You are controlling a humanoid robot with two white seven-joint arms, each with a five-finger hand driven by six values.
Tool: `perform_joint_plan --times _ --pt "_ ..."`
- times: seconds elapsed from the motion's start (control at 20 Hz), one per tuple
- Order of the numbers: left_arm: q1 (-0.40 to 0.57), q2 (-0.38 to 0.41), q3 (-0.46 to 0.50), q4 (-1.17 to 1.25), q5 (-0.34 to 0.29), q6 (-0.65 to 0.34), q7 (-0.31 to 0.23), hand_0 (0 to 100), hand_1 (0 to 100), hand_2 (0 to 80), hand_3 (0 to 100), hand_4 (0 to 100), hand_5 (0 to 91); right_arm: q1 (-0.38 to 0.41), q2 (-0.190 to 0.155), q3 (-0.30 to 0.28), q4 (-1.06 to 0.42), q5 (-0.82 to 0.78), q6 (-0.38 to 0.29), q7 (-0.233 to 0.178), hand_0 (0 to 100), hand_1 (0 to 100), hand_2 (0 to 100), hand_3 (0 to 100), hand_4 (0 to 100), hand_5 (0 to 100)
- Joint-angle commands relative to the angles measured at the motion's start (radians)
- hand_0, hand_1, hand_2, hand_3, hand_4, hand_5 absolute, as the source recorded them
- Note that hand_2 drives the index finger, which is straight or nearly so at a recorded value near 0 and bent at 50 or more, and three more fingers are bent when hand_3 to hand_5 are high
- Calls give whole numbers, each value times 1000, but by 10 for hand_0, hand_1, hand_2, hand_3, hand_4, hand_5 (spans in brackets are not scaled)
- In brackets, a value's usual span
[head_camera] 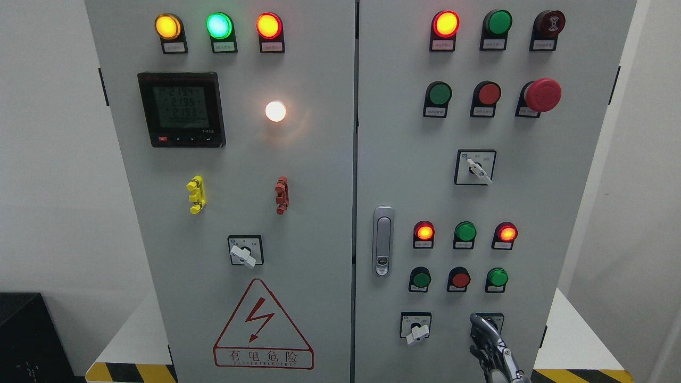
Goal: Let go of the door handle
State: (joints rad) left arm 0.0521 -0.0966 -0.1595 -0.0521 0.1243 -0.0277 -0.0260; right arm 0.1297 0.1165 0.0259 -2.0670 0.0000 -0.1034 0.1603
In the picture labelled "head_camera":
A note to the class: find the black digital power meter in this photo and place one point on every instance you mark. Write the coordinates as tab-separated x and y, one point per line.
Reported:
182	109

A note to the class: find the lower red push button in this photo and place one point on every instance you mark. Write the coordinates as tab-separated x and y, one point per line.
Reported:
458	280

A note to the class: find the middle green lamp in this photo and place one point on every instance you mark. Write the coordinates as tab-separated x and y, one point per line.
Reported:
464	235

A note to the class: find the yellow indicator lamp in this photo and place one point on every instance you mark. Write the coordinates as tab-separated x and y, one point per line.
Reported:
172	34

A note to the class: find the red triangle warning sticker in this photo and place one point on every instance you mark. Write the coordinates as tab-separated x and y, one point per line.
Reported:
261	334

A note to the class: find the lower right green button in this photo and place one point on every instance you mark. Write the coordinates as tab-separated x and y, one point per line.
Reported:
496	280

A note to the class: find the grey left cabinet door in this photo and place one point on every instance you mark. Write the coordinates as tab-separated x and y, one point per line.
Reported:
307	249

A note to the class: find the upper green push button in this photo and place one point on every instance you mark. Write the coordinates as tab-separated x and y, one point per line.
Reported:
436	100

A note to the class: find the bottom right black selector switch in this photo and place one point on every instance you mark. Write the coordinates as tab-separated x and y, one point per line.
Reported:
496	319

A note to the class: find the top green lamp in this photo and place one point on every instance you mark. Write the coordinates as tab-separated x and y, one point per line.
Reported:
494	31

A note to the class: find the middle right red lamp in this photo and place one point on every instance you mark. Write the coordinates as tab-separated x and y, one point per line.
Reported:
504	236

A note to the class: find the yellow terminal connector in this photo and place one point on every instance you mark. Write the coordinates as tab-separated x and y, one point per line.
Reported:
196	194

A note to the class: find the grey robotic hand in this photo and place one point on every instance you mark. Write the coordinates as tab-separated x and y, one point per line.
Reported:
495	358

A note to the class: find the left yellow black hazard tape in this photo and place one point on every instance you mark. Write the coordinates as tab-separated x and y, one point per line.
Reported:
131	372

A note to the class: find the middle left red lamp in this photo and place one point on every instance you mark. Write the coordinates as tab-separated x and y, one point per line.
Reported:
423	235

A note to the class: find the red push button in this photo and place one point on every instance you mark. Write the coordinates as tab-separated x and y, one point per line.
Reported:
458	280
484	100

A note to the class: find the top red lit lamp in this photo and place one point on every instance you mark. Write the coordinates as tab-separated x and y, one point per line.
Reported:
444	27

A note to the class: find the grey right cabinet door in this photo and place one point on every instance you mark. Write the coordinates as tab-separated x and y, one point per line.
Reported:
408	161

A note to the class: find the right yellow black hazard tape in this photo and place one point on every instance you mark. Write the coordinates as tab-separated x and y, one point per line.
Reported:
581	375

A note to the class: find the red emergency stop button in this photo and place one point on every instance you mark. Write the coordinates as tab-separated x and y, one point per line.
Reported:
541	95

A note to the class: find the silver door handle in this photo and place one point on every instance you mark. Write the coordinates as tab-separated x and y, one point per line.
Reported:
383	218

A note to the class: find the red terminal connector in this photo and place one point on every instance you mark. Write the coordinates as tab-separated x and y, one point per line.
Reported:
282	195

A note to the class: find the upper red push button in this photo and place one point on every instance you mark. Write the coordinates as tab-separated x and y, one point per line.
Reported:
484	100

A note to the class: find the white lit indicator lamp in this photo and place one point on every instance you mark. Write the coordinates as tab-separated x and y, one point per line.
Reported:
275	111

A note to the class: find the red lit indicator lamp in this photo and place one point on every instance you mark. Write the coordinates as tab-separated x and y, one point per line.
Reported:
270	33

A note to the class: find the black cabinet at left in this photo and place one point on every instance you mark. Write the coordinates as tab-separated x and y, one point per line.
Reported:
31	350

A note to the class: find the dark red buzzer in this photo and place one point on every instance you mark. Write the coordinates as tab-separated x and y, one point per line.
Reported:
546	29

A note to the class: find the upper right selector switch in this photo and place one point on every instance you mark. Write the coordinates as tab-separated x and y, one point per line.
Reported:
474	167

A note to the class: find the left door selector switch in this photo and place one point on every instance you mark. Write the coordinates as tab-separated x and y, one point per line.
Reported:
246	250

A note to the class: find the yellow black hazard tape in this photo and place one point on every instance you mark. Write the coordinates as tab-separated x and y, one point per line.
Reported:
131	372
581	375

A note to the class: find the grey cabinet door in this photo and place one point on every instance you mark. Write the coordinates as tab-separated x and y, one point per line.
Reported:
408	161
307	249

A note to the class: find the green lit indicator lamp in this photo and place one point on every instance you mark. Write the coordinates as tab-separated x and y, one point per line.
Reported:
221	30

